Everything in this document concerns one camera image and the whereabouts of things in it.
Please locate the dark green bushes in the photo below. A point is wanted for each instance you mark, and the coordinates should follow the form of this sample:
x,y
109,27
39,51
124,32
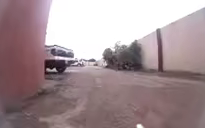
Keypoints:
x,y
122,56

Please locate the white car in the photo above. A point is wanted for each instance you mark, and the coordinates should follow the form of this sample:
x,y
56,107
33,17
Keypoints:
x,y
77,63

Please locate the brown dirt road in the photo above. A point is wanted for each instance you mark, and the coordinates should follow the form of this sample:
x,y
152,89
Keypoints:
x,y
123,96

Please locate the white van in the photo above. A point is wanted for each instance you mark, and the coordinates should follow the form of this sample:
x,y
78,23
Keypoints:
x,y
58,58

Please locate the robot's own part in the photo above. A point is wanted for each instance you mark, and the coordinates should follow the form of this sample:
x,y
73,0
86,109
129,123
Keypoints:
x,y
140,126

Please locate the reddish brown building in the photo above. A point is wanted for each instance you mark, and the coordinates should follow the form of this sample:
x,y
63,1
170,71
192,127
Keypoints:
x,y
16,50

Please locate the pale wall with brown pillars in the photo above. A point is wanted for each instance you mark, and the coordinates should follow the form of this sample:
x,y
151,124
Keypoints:
x,y
186,46

